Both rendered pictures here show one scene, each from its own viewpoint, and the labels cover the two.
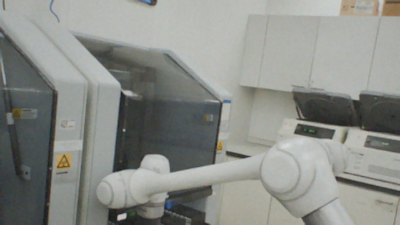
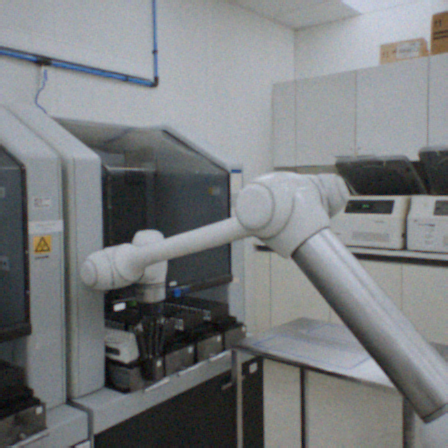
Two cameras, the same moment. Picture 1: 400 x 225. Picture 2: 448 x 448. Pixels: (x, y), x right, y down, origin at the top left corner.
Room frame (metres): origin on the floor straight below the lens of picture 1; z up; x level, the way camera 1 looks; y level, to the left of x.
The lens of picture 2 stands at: (-0.11, -0.20, 1.34)
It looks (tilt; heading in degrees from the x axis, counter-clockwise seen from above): 3 degrees down; 6
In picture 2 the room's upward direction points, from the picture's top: 1 degrees counter-clockwise
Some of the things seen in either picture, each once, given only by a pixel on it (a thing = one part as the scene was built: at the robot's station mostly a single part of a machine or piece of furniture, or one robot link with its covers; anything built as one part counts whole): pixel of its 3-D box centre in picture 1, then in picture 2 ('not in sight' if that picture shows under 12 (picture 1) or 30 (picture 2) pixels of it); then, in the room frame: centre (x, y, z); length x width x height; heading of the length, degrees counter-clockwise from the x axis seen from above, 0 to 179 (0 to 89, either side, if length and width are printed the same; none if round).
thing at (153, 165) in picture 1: (152, 177); (146, 256); (1.36, 0.20, 1.14); 0.13 x 0.11 x 0.16; 152
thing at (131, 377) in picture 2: not in sight; (82, 352); (1.55, 0.48, 0.78); 0.73 x 0.14 x 0.09; 58
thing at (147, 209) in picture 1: (150, 207); (150, 291); (1.37, 0.20, 1.03); 0.09 x 0.09 x 0.06
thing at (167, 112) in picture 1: (133, 120); (130, 204); (1.75, 0.37, 1.28); 0.61 x 0.51 x 0.63; 148
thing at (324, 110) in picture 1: (320, 126); (377, 200); (3.75, -0.91, 1.22); 0.62 x 0.56 x 0.64; 146
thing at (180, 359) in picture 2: not in sight; (117, 340); (1.68, 0.41, 0.78); 0.73 x 0.14 x 0.09; 58
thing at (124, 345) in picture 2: not in sight; (108, 343); (1.48, 0.37, 0.83); 0.30 x 0.10 x 0.06; 58
